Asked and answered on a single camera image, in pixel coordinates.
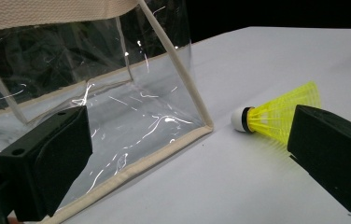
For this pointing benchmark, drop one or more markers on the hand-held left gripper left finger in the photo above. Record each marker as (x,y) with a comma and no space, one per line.
(44,165)

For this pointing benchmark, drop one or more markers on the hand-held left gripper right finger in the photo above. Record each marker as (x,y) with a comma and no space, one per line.
(335,152)

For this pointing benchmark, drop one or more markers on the yellow plastic shuttlecock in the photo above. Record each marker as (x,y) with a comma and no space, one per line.
(273,116)

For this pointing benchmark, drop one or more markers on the clear plastic bag beige trim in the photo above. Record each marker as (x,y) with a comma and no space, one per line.
(133,102)

